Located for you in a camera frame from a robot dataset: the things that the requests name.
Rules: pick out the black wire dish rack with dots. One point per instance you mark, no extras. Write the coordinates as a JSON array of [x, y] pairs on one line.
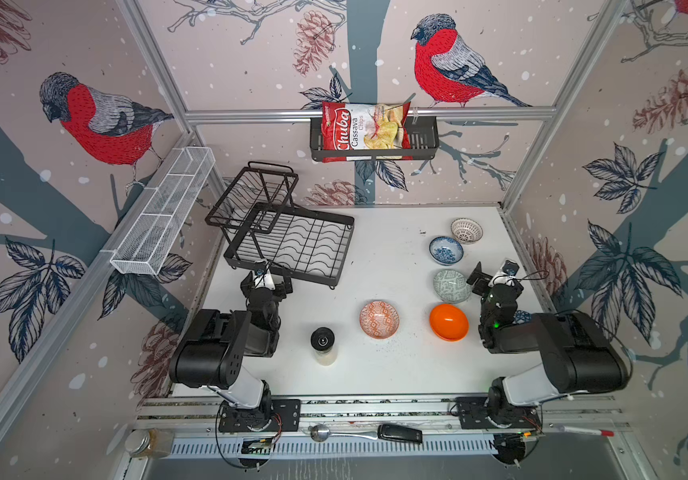
[[263, 226]]

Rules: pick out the white wire mesh basket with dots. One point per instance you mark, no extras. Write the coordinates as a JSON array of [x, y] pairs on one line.
[[146, 246]]

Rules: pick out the red cassava chips bag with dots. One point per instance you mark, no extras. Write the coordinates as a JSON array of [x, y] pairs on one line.
[[351, 127]]

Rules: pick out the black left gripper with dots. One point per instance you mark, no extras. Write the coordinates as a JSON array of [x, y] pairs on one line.
[[266, 290]]

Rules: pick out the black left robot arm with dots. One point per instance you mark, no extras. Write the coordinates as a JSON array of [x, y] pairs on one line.
[[211, 352]]

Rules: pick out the black wall shelf basket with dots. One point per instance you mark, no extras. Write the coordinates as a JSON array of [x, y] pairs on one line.
[[417, 139]]

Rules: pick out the green patterned bowl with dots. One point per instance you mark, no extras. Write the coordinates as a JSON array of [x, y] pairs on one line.
[[451, 286]]

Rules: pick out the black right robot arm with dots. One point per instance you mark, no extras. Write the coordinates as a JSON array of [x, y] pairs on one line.
[[576, 357]]

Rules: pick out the white brown lattice bowl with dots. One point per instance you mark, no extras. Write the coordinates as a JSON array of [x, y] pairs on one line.
[[466, 231]]

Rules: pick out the red white marker pen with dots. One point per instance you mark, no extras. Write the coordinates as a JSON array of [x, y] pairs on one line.
[[583, 431]]

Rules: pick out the orange plastic bowl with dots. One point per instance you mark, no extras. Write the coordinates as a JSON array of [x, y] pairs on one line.
[[449, 322]]

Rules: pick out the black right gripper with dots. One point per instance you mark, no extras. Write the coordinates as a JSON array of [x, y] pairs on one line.
[[489, 281]]

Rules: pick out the red patterned bowl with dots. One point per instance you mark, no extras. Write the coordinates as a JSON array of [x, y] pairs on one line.
[[379, 319]]

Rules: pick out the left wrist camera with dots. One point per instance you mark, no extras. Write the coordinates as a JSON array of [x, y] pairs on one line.
[[262, 277]]

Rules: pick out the blue geometric patterned bowl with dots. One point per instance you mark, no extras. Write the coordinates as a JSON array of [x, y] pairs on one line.
[[522, 317]]

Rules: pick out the black lid jar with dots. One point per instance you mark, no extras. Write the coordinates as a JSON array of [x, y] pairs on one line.
[[323, 343]]

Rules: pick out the blue floral bowl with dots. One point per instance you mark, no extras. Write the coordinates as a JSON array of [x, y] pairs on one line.
[[445, 250]]

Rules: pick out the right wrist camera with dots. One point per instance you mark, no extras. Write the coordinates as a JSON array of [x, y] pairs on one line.
[[506, 273]]

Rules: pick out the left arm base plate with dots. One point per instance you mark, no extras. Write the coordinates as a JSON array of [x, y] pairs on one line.
[[279, 414]]

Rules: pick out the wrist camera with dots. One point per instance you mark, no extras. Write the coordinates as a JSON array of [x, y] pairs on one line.
[[506, 273], [262, 277]]

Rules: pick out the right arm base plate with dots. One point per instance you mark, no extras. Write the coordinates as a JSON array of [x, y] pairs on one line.
[[476, 413]]

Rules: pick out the metal spoon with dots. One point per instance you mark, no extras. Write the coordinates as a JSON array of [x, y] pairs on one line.
[[321, 433]]

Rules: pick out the glass jar with spice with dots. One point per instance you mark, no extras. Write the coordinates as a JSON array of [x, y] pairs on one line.
[[149, 443]]

